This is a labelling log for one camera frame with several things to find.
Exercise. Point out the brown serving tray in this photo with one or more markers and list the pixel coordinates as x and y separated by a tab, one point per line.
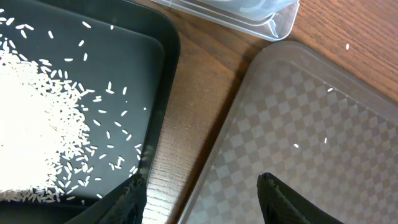
319	130

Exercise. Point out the black bin tray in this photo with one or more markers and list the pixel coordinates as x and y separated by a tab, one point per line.
125	55

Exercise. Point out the clear plastic bin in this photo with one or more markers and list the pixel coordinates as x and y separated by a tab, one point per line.
270	20

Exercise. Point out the pile of white rice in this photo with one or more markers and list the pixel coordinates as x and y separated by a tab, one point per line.
44	134

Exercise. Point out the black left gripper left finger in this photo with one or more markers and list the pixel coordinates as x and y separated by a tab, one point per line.
125	204

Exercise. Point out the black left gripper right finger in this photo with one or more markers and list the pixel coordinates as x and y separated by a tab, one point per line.
280	204

